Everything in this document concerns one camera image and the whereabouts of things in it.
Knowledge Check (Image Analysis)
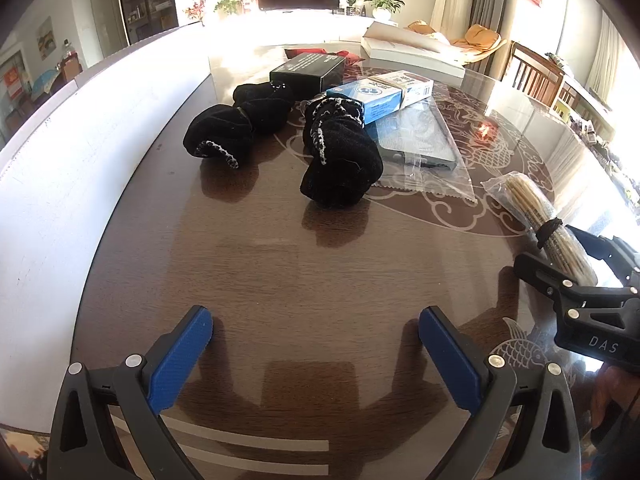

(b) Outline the bagged bamboo sticks bundle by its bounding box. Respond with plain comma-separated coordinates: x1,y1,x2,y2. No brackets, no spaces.
482,171,598,286

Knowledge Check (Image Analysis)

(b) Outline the phone case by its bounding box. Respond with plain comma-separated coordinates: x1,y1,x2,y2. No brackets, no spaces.
367,96,476,204

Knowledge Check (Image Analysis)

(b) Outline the blue white carton box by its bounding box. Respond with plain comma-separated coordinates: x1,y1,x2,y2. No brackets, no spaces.
326,70,434,125

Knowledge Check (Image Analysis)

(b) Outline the red pouch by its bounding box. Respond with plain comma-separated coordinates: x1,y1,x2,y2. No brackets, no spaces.
285,48,363,66

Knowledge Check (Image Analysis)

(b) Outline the black odor removing bar box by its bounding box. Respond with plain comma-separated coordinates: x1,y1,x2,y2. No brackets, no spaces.
269,54,345,101

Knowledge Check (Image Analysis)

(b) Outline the person's hand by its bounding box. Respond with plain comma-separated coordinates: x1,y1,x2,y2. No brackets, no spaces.
590,364,639,454

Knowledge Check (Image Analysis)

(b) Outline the wooden chair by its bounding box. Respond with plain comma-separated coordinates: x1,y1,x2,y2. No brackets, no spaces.
501,41,565,108

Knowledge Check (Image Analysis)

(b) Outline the orange lounge chair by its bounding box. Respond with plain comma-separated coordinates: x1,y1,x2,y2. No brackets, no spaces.
407,21,506,65

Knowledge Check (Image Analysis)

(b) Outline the white flat box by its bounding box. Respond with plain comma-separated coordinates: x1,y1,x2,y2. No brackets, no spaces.
361,21,465,79

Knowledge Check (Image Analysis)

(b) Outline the white storage box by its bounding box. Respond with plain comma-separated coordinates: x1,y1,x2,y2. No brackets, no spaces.
1,24,209,432

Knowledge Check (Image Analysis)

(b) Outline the green potted plant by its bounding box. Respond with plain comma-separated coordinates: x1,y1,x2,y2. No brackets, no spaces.
364,0,405,21

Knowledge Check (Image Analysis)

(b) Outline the dining table with chairs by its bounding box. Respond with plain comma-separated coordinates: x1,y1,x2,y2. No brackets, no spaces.
30,39,82,107

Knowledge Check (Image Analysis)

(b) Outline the green plant by flowers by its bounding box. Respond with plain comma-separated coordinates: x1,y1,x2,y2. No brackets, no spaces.
214,0,245,16

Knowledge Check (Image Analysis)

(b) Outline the red flower arrangement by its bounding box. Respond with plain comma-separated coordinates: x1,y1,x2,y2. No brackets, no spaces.
184,0,206,23

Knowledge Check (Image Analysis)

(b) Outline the framed wall painting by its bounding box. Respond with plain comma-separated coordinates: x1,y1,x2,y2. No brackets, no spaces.
36,16,56,60

